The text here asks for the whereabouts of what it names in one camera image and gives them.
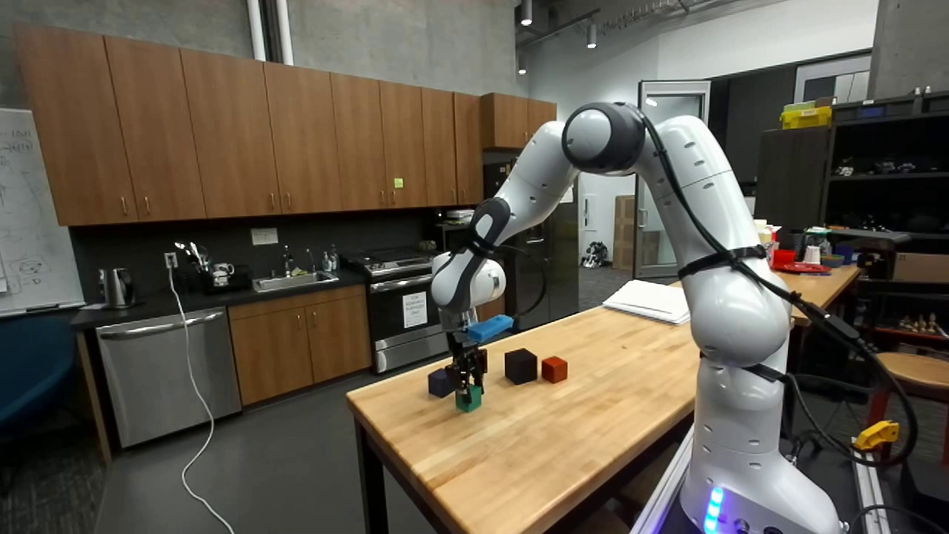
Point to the stainless steel dishwasher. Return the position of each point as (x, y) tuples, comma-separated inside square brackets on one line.
[(166, 376)]

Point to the black block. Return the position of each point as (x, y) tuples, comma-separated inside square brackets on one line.
[(520, 365)]

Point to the whiteboard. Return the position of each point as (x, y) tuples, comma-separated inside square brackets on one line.
[(35, 257)]

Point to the wooden table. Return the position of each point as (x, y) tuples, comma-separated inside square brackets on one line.
[(532, 456)]

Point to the upper wooden cabinets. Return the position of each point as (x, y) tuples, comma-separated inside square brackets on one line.
[(139, 133)]

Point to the lower wooden cabinet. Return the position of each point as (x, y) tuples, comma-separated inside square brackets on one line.
[(293, 343)]

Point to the black shelving unit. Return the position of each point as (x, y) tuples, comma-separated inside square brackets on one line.
[(888, 196)]

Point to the white paper stack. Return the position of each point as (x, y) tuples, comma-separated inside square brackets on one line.
[(651, 302)]

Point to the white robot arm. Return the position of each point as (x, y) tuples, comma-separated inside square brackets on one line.
[(738, 318)]

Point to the yellow connector clamp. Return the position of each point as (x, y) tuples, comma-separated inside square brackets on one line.
[(878, 434)]

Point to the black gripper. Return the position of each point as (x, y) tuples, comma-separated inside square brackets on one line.
[(470, 357)]

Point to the orange block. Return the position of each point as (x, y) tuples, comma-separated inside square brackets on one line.
[(554, 368)]

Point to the green block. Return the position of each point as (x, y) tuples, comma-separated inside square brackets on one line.
[(470, 398)]

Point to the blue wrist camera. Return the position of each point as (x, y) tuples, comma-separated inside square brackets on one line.
[(486, 331)]

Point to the yellow box on shelf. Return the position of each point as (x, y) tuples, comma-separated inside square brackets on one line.
[(804, 116)]

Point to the stainless steel oven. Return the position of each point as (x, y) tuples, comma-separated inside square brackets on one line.
[(400, 317)]

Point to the red object on table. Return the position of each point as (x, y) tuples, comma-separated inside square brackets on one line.
[(789, 262)]

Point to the kitchen sink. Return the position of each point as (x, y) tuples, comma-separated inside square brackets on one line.
[(291, 284)]

